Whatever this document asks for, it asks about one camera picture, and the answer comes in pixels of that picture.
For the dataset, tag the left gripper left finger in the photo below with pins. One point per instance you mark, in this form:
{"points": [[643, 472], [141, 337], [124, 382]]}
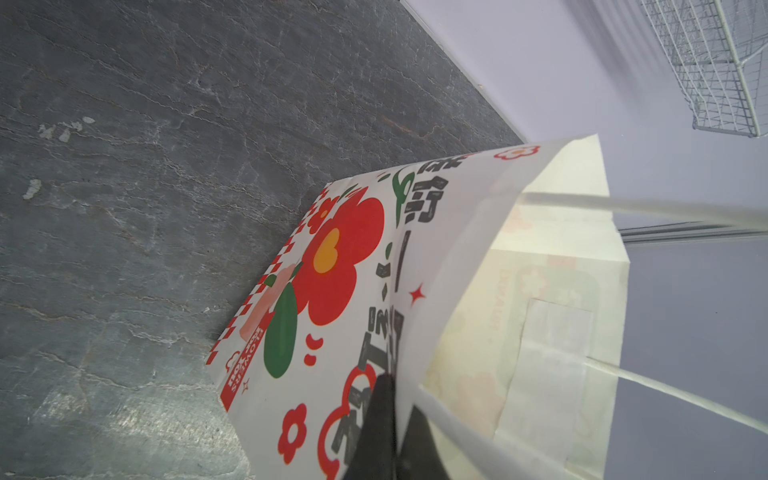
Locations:
{"points": [[375, 453]]}

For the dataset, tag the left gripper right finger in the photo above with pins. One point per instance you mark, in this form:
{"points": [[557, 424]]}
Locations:
{"points": [[418, 458]]}

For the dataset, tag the white floral paper bag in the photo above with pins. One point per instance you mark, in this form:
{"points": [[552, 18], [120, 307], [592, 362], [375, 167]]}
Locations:
{"points": [[492, 286]]}

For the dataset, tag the white wire shelf basket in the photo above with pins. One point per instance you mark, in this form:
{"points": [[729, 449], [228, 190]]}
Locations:
{"points": [[718, 53]]}

